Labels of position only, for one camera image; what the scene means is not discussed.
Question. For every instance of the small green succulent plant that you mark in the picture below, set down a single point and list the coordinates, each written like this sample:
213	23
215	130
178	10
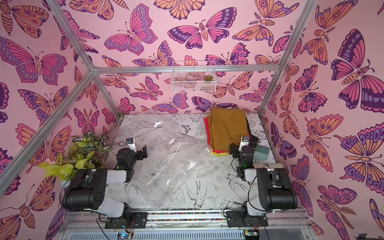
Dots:
208	78

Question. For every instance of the aluminium frame bars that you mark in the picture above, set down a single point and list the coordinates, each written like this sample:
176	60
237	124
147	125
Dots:
23	156

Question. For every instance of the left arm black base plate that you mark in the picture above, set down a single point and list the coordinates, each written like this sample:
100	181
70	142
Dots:
135	220

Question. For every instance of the red garment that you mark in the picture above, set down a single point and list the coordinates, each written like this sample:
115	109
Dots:
206	122

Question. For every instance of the aluminium mounting rail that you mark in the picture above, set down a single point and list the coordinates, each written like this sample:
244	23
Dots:
206	224

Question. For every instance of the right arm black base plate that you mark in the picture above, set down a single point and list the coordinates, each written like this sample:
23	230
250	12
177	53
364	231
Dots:
236	219

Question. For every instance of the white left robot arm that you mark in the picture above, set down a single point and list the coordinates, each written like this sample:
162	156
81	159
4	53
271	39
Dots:
87	190

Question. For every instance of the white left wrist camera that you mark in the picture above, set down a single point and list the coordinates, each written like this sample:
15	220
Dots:
130	144

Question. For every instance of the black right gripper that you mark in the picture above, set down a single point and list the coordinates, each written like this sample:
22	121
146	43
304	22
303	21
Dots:
235	150

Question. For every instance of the beige work glove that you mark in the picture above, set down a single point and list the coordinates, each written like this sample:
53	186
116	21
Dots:
268	165

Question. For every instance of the brown garment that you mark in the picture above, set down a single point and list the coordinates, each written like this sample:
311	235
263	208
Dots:
227	126

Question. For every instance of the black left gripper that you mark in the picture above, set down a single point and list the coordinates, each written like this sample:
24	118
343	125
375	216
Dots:
144	154

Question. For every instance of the green leafy potted plant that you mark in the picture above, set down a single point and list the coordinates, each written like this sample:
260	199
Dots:
87	152

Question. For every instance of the yellow garment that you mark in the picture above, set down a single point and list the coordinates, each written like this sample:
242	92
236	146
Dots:
220	154

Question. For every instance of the clear plastic vacuum bag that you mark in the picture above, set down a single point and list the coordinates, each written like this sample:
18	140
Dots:
173	155

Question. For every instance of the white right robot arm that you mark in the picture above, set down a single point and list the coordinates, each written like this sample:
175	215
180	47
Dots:
270	187

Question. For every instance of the white wire wall basket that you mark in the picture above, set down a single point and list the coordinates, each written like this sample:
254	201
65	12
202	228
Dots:
188	76

